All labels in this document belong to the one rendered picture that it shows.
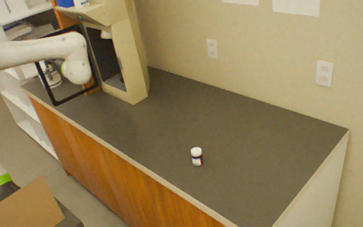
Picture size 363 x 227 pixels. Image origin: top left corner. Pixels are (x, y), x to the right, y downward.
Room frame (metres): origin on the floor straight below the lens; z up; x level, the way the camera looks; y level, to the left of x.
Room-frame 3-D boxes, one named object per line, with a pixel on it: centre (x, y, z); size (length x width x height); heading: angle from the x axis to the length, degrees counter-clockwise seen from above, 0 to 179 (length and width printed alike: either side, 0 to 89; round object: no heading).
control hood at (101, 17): (1.66, 0.41, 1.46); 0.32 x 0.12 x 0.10; 40
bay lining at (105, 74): (1.78, 0.27, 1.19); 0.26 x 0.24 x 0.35; 40
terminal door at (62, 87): (1.72, 0.60, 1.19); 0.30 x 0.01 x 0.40; 125
